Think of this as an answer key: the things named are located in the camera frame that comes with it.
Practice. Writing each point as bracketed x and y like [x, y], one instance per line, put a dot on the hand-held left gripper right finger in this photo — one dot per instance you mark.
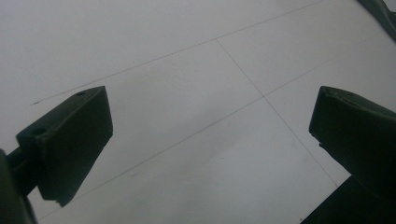
[358, 140]

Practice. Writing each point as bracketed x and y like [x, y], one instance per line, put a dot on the dark object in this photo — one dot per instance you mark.
[382, 15]

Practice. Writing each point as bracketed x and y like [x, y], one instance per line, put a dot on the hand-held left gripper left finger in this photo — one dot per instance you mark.
[71, 140]

